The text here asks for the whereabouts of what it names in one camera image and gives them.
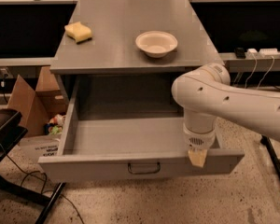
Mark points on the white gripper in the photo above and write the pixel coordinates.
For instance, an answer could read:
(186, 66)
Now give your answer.
(198, 140)

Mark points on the grey top drawer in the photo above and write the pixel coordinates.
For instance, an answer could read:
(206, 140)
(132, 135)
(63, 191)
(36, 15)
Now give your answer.
(128, 127)

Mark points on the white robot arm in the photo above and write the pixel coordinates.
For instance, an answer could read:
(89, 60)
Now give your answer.
(206, 94)

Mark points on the grey drawer cabinet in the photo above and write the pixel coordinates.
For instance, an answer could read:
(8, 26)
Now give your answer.
(116, 24)

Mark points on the open cardboard box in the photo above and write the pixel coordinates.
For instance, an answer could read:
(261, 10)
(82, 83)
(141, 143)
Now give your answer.
(37, 107)

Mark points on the black stand leg right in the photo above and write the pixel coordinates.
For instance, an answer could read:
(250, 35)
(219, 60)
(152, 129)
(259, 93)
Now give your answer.
(275, 161)

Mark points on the black adapter on shelf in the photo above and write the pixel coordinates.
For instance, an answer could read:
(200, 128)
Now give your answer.
(240, 53)

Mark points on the white bowl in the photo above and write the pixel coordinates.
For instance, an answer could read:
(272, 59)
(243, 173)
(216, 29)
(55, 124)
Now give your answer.
(156, 44)

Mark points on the white power strip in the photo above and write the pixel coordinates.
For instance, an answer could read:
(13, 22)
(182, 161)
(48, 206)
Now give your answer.
(263, 53)

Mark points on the colourful items in box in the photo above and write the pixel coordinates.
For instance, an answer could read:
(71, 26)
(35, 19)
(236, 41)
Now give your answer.
(55, 125)

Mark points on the yellow sponge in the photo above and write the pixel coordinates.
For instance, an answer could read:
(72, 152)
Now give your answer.
(78, 31)

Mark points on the black stand with tray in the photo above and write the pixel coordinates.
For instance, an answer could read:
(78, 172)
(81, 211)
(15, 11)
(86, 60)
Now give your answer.
(10, 135)

